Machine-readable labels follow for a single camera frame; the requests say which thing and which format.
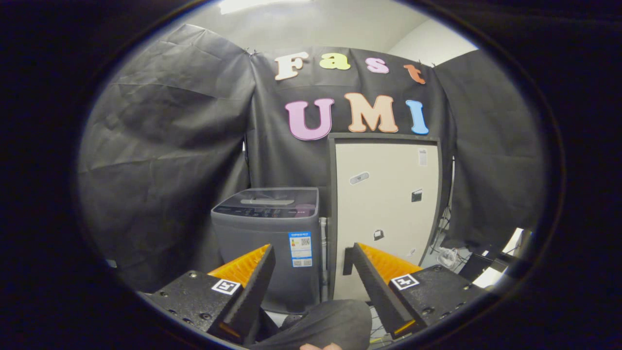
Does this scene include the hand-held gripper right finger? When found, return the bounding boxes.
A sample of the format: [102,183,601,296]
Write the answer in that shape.
[351,243,487,341]

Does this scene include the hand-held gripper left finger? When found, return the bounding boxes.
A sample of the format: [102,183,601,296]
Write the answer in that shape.
[145,244,276,346]

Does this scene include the grey washing machine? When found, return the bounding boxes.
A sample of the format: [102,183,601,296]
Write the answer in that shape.
[211,187,324,315]

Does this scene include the person's leg in dark trousers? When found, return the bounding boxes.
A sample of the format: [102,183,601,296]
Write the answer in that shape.
[248,299,373,350]

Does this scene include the white drain pipe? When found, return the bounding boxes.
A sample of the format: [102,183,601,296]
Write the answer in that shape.
[319,217,329,302]

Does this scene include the black box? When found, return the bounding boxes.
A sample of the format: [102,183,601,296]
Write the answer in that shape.
[459,253,497,281]

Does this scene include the white desk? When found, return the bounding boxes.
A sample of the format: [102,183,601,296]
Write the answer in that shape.
[474,227,534,288]

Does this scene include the black backdrop cloth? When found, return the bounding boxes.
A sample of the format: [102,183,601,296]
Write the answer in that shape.
[78,23,547,292]

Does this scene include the dark floor cables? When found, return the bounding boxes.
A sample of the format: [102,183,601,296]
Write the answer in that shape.
[369,306,390,343]

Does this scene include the bundle of white cables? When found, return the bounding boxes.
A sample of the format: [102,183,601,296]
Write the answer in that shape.
[436,247,461,269]

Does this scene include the beige cabinet with dark frame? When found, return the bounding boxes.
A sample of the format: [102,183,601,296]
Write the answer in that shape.
[328,132,444,303]

